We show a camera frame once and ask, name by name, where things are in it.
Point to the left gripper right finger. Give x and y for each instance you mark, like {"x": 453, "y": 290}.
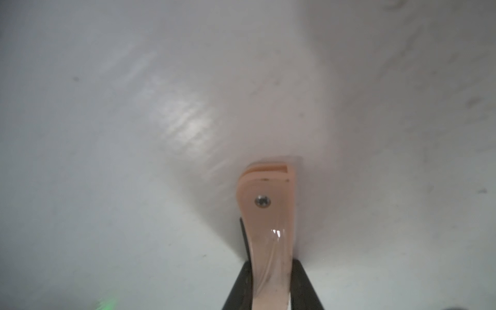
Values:
{"x": 303, "y": 294}

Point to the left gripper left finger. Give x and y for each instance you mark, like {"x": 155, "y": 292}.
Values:
{"x": 241, "y": 294}

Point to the pink knife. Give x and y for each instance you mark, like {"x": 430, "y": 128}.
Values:
{"x": 265, "y": 194}

